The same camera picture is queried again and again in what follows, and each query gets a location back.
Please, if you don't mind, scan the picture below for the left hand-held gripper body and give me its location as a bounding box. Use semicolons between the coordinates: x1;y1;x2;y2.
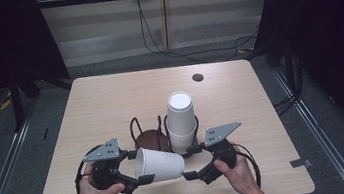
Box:
79;136;140;194

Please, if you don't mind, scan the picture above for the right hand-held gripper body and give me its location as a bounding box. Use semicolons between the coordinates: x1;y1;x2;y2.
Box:
191;120;249;186

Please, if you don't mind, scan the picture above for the white paper drinking cup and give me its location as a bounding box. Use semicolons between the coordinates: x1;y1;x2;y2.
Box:
130;141;188;186

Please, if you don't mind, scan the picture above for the dark brown cup holder rack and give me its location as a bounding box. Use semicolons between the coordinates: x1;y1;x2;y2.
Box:
127;108;204;167

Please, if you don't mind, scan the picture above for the stack of white paper cups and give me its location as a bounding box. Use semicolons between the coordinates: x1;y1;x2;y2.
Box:
161;88;204;158

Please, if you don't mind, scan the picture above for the person's right hand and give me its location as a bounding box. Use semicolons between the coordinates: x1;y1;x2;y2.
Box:
213;154;261;194

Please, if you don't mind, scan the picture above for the dark round table grommet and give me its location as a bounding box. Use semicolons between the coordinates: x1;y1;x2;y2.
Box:
191;72;205;84

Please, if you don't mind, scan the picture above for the small black floor strip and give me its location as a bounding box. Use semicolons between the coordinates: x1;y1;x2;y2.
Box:
41;126;51;141

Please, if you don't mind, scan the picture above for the grey floor tape piece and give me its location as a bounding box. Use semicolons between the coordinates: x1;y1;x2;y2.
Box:
288;156;313;170

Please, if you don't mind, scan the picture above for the dark metal stand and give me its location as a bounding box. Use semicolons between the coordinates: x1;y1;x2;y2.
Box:
4;71;29;134

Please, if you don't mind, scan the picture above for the yellow floor object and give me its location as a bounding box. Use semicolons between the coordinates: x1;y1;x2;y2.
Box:
0;90;15;113

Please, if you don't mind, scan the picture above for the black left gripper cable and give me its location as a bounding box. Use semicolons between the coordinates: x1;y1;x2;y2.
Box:
69;143;110;194

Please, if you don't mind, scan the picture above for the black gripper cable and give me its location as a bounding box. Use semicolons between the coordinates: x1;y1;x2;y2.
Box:
230;138;264;192
69;143;110;194

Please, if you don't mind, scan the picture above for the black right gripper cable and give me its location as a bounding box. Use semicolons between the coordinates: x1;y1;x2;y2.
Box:
230;138;264;192

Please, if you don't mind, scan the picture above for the black floor cable bundle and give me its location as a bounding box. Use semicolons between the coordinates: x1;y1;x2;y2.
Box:
265;48;310;119

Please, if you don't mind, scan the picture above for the black hanging wall cable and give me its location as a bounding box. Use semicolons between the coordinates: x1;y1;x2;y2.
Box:
135;0;263;72

